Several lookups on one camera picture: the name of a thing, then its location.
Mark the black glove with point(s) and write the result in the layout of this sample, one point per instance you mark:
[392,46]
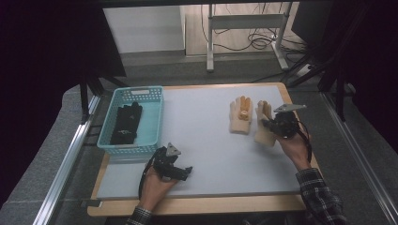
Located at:
[131,114]
[123,136]

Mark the teal plastic basket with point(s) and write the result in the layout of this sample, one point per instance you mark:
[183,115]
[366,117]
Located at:
[150,118]

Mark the white power strip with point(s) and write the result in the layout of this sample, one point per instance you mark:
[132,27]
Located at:
[303,70]

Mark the aluminium rail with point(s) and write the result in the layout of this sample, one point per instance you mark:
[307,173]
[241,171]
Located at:
[62,175]
[359,159]

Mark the white cabinet panel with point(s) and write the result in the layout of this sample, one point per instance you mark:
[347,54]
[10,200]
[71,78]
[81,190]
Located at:
[144,29]

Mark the black stand legs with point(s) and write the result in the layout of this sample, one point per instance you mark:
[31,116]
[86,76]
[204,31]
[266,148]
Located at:
[90,87]

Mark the beige work glove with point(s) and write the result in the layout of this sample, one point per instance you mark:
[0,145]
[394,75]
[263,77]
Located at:
[240,118]
[264,136]

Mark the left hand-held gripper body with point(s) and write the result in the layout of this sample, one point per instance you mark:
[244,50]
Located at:
[164,162]

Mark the black tripod stand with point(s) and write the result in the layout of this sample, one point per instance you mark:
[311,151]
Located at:
[331,68]

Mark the wooden table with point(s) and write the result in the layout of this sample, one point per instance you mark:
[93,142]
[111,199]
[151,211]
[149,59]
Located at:
[194,206]

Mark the white metal desk frame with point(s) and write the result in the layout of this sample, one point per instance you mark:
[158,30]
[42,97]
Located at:
[247,22]

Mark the person's left hand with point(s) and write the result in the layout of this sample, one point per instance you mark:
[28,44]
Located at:
[155,190]

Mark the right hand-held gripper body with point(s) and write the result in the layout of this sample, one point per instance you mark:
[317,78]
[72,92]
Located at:
[286,122]

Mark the pale grey table mat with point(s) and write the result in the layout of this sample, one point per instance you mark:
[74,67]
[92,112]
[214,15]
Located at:
[200,140]

